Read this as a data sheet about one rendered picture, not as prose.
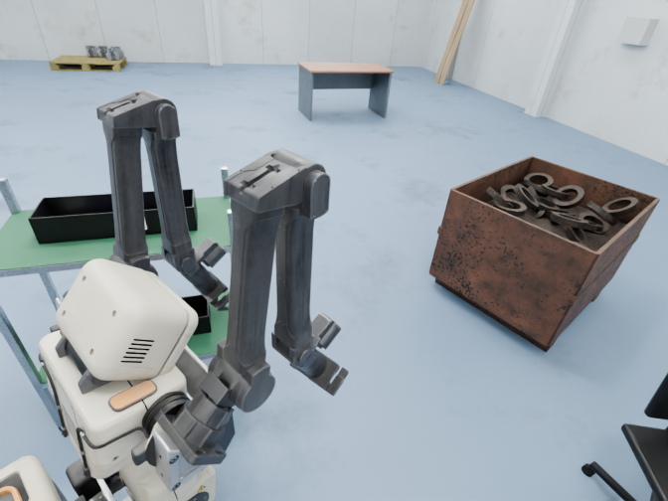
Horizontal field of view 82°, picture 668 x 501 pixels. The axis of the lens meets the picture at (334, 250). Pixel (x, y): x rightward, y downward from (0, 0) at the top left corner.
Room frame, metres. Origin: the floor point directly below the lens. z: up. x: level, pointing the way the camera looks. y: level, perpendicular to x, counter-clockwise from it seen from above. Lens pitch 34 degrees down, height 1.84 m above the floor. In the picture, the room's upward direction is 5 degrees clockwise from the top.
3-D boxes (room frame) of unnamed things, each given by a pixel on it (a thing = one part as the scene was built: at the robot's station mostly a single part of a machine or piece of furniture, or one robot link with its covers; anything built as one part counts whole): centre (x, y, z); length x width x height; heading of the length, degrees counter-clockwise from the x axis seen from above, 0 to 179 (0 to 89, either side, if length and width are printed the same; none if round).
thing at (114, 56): (8.94, 5.56, 0.19); 1.34 x 0.93 x 0.38; 110
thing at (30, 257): (1.34, 0.88, 0.55); 0.91 x 0.46 x 1.10; 109
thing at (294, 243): (0.54, 0.07, 1.40); 0.11 x 0.06 x 0.43; 51
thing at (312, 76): (6.85, 0.05, 0.38); 1.41 x 0.73 x 0.75; 112
